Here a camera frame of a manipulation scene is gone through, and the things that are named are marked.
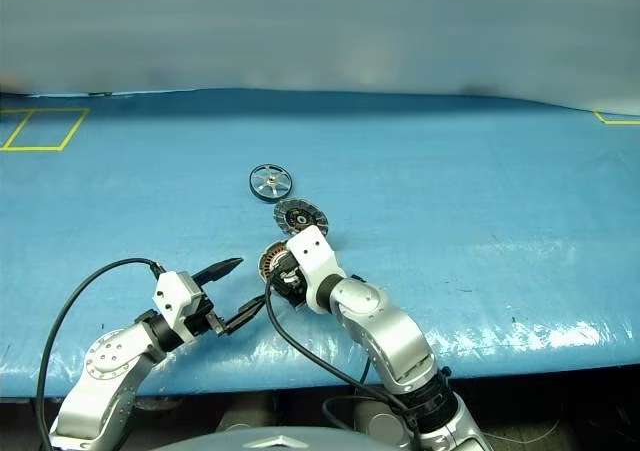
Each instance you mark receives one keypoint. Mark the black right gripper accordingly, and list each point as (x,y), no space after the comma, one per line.
(292,288)

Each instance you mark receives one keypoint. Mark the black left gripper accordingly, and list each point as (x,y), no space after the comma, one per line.
(202,321)

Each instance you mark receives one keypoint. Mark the silver spoked rotor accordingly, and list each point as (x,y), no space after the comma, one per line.
(272,183)

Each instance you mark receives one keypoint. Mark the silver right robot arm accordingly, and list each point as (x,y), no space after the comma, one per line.
(395,336)

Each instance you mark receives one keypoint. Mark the grey rounded shape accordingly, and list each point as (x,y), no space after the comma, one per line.
(380,418)
(245,413)

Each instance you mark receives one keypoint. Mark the grey robot torso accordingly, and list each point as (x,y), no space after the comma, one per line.
(280,441)

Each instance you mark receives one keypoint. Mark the blue plastic table cover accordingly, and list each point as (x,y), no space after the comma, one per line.
(450,196)

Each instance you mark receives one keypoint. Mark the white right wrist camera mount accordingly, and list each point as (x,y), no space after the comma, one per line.
(315,256)

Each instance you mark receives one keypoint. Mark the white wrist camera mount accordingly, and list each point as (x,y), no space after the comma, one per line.
(170,291)
(315,256)

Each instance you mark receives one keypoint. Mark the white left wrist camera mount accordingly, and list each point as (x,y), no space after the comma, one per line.
(170,291)

